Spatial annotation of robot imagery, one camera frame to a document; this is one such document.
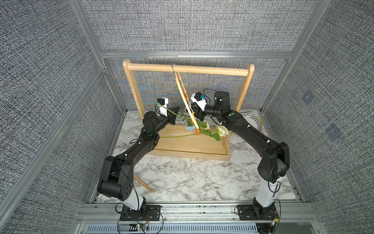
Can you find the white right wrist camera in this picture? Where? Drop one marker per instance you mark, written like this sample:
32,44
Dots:
199,99

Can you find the wooden hanging rack frame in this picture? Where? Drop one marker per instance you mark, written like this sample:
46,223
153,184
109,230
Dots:
193,147

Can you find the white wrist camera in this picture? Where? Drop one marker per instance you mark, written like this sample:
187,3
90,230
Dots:
162,106
199,99

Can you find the peach rose with stem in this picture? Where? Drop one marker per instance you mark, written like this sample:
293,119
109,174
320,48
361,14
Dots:
202,125

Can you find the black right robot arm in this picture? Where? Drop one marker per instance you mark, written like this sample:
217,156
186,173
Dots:
275,160

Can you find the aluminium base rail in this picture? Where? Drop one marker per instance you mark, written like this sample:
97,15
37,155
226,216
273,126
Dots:
224,217

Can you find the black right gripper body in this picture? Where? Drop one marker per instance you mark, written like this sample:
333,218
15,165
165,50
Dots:
201,114

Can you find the white patterned plate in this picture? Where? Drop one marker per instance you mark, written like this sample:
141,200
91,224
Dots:
253,121

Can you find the green leafy sprig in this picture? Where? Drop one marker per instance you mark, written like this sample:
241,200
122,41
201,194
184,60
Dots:
189,125

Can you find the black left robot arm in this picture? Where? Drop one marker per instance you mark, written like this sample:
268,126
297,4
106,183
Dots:
116,178

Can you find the yellow plastic clip hanger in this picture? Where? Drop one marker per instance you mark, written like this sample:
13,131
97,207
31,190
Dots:
185,97

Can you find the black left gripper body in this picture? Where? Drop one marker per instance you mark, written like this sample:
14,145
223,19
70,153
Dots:
169,116

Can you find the wooden handled spatula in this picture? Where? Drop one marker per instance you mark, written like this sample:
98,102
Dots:
145,185

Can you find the white rose with stem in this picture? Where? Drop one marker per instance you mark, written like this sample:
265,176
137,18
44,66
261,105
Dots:
217,134

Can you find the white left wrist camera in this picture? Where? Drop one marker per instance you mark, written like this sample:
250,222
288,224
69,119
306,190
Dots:
162,106

